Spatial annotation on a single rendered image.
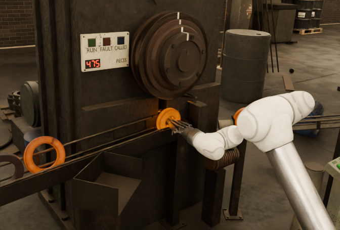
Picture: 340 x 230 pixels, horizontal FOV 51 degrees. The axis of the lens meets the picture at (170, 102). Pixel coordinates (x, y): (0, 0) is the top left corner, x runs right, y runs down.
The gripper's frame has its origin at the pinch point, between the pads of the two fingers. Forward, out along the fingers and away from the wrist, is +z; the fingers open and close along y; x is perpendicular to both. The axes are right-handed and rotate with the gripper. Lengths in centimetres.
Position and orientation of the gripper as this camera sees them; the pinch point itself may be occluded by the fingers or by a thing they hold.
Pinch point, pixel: (169, 119)
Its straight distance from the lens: 205.4
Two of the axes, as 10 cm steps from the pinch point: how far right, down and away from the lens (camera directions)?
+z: -6.1, -3.7, 7.0
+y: 7.9, -1.7, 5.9
